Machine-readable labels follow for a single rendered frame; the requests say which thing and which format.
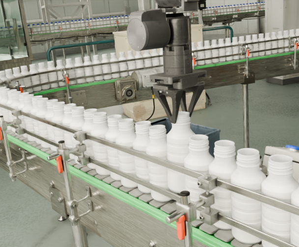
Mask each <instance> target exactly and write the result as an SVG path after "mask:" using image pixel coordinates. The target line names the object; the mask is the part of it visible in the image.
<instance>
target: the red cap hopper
mask: <svg viewBox="0 0 299 247"><path fill-rule="evenodd" d="M43 1H44V3H43ZM77 5H78V8H77V9H76V10H75V12H74V13H73V14H72V15H71V18H73V17H74V15H75V14H76V13H77V11H78V10H79V9H80V8H81V11H80V13H79V14H78V15H77V16H78V17H80V15H82V19H84V22H86V15H85V9H86V7H88V13H89V18H90V19H92V21H93V14H92V6H91V0H87V1H84V0H80V2H72V3H60V4H48V0H40V6H41V12H42V18H43V23H44V26H46V23H48V25H50V23H51V21H50V15H51V16H52V17H54V18H55V19H56V20H57V17H56V16H54V15H53V14H52V13H51V12H49V10H51V11H52V12H53V13H54V14H56V15H57V16H58V17H59V18H61V19H62V18H63V17H62V16H61V15H60V14H58V13H57V12H56V11H55V10H53V9H52V8H54V7H65V6H77ZM84 5H85V6H84ZM45 14H46V15H45ZM85 41H86V42H89V38H85ZM93 41H96V38H94V36H93V37H92V42H93ZM50 44H51V46H50ZM52 46H54V43H52V41H50V42H47V48H48V49H49V48H50V47H52ZM86 48H87V55H88V56H89V57H90V61H91V62H92V59H91V52H90V45H87V46H86ZM93 50H94V55H97V54H98V52H97V45H93ZM52 56H53V58H52ZM50 59H51V61H53V63H54V67H57V62H56V61H57V58H56V52H55V49H53V50H52V51H51V52H50ZM52 59H53V60H52Z"/></svg>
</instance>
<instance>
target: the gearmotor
mask: <svg viewBox="0 0 299 247"><path fill-rule="evenodd" d="M163 72H164V68H162V67H160V68H153V69H145V70H139V71H134V72H132V74H131V77H126V78H120V79H117V80H115V88H116V96H117V101H118V104H119V105H122V103H125V102H131V101H137V100H138V94H137V91H139V90H144V89H150V88H151V90H152V98H153V113H152V115H151V116H150V117H149V118H148V119H147V120H149V119H150V118H151V117H152V116H153V114H154V111H155V104H154V94H153V84H157V83H160V81H157V82H156V83H154V82H150V76H149V75H151V74H159V73H163ZM147 120H146V121H147Z"/></svg>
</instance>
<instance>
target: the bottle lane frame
mask: <svg viewBox="0 0 299 247"><path fill-rule="evenodd" d="M7 137H8V142H9V147H10V151H11V156H12V161H14V162H15V161H18V160H21V159H22V158H23V156H22V154H21V153H22V150H23V151H24V152H25V159H24V160H23V161H22V162H19V163H16V165H15V172H16V173H19V172H22V171H24V170H25V167H24V162H26V164H27V169H28V170H27V171H25V172H24V173H22V174H19V175H18V177H17V179H18V180H19V181H21V182H22V183H24V184H25V185H27V186H28V187H30V188H31V189H32V190H34V191H35V192H37V193H38V194H40V195H41V196H42V197H44V198H45V199H47V200H48V201H50V202H51V200H50V196H49V194H50V193H49V187H50V186H53V187H54V188H56V189H58V190H59V191H61V192H62V195H63V197H64V200H65V205H66V202H67V200H68V197H67V191H66V185H65V179H64V174H63V172H62V173H59V172H58V168H57V163H56V160H55V159H53V160H50V161H48V160H47V156H50V154H47V153H46V152H43V151H41V150H40V149H37V148H36V147H33V146H31V145H29V144H27V143H25V142H23V141H21V140H19V139H17V138H15V137H13V136H11V135H9V134H8V133H7ZM6 163H7V156H6V151H5V147H4V142H3V139H2V140H0V167H1V168H3V169H4V170H6V171H7V172H8V173H10V170H9V167H8V166H7V164H6ZM68 165H69V164H68ZM69 171H70V177H71V183H72V190H73V196H74V199H75V200H79V199H82V198H84V197H86V196H87V194H86V190H85V188H86V187H85V185H87V186H89V187H90V193H91V197H88V198H87V199H86V200H84V201H82V202H79V203H78V207H77V212H78V215H81V214H83V213H85V212H87V211H88V210H89V206H88V200H90V201H91V202H92V206H93V211H91V212H90V213H89V214H87V215H85V216H83V217H81V219H80V222H79V223H81V224H82V225H84V226H85V227H87V228H88V229H89V230H91V231H92V232H94V233H95V234H97V235H98V236H100V237H101V238H102V239H104V240H105V241H107V242H108V243H109V244H111V245H112V246H113V247H184V239H183V240H180V239H179V238H178V235H177V227H176V221H174V222H172V223H170V224H168V223H166V220H165V218H166V217H167V216H169V215H171V214H173V213H171V214H168V213H166V212H164V211H162V210H161V209H160V208H161V207H159V208H156V207H154V206H152V205H150V204H149V202H144V201H142V200H140V199H139V197H137V198H136V197H134V196H132V195H130V194H129V192H128V193H126V192H124V191H122V190H120V188H116V187H114V186H112V185H111V184H107V183H105V182H103V180H99V179H97V178H95V176H91V175H89V174H88V173H85V172H83V171H81V170H80V169H77V168H75V167H74V166H71V165H69ZM66 211H67V214H68V215H70V209H69V207H68V206H67V205H66ZM199 227H200V226H197V227H194V226H192V233H193V247H234V246H232V245H231V241H232V240H231V241H229V242H224V241H222V240H220V239H218V238H216V237H215V235H214V234H215V233H216V232H215V233H213V234H208V233H206V232H204V231H202V230H200V229H199Z"/></svg>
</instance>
